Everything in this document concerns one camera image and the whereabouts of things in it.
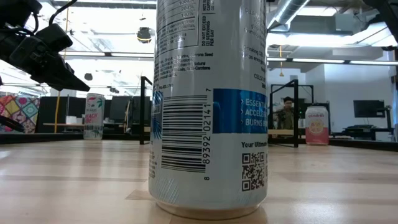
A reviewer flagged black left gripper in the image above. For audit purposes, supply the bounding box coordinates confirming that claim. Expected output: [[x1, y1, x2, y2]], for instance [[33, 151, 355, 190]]
[[0, 29, 91, 93]]

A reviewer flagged white column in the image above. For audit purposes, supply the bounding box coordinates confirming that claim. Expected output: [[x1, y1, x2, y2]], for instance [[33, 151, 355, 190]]
[[50, 88, 78, 98]]

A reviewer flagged black office partition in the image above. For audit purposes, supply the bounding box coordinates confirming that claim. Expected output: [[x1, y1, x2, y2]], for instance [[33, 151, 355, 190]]
[[35, 96, 87, 134]]

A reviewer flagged white box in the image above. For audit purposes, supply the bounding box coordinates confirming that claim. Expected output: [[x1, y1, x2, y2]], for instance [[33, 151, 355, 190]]
[[65, 115, 84, 126]]

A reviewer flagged colourful patterned quilt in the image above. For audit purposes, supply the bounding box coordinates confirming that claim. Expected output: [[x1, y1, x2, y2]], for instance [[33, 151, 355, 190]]
[[0, 94, 41, 134]]

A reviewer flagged white peach vibe can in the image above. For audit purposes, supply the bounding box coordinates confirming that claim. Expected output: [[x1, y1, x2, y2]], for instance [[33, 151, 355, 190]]
[[83, 93, 106, 141]]

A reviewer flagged white can blue band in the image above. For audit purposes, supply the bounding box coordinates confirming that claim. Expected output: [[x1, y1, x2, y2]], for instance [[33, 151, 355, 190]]
[[148, 0, 269, 220]]

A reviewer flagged yellow hanging pendant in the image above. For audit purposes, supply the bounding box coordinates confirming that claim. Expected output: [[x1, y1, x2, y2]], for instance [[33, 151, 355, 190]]
[[279, 45, 285, 77]]

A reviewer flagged person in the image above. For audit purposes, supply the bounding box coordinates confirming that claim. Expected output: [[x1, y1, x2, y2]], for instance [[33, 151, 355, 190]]
[[272, 96, 295, 131]]

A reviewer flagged pink white spindrift can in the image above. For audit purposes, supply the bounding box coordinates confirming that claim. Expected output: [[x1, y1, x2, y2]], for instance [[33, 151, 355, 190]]
[[305, 106, 330, 146]]

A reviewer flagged yellow extension cable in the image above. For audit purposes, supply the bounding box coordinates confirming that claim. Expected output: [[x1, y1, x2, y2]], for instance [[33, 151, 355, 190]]
[[53, 7, 70, 134]]

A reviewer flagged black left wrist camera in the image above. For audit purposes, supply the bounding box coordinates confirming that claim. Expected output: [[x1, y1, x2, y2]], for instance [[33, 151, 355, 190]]
[[35, 22, 74, 52]]

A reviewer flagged black left table frame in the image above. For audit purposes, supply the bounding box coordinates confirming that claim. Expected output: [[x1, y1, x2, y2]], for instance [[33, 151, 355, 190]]
[[0, 132, 150, 146]]

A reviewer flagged black table frame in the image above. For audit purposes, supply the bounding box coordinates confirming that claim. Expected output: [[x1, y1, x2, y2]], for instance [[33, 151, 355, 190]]
[[0, 132, 150, 146], [328, 138, 398, 152]]

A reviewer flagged silver spiral duct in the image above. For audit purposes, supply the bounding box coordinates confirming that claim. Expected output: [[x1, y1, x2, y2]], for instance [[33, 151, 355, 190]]
[[269, 0, 312, 30]]

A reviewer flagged black wall monitor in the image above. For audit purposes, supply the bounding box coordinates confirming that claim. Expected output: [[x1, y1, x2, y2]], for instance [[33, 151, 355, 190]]
[[353, 100, 386, 119]]

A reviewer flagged black right table frame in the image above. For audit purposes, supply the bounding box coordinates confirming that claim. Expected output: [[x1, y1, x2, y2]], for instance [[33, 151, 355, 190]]
[[328, 138, 398, 152]]

